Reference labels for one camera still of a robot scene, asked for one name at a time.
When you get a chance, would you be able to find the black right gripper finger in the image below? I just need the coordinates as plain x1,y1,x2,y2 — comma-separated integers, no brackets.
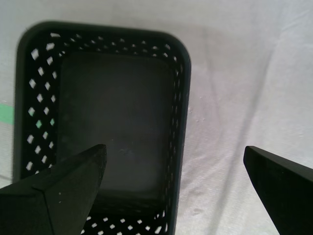
0,143,108,235
243,145,313,235

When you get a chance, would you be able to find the black perforated plastic basket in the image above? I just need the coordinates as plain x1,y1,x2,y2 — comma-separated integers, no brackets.
13,21,193,235

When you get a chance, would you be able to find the long green tape strip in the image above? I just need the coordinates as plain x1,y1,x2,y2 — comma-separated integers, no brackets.
0,104,14,124

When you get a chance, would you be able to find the translucent plastic table cover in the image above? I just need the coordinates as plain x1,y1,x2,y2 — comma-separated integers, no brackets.
0,0,313,235

